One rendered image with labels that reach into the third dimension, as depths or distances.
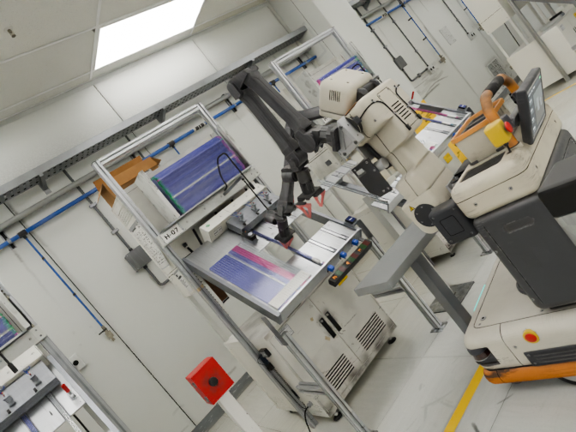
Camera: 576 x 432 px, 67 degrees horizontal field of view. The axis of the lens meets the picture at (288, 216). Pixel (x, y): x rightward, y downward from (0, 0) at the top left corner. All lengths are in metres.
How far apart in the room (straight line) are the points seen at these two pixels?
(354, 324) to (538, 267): 1.31
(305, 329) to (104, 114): 2.80
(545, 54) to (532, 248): 4.89
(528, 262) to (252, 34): 4.41
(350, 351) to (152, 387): 1.83
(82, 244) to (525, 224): 3.25
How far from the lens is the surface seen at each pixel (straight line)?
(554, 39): 6.23
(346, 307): 2.62
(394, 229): 2.64
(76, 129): 4.26
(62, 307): 3.82
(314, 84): 3.29
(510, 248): 1.57
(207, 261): 2.41
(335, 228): 2.42
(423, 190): 1.74
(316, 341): 2.49
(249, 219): 2.49
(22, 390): 2.20
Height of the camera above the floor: 1.18
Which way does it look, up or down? 4 degrees down
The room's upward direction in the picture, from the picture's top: 39 degrees counter-clockwise
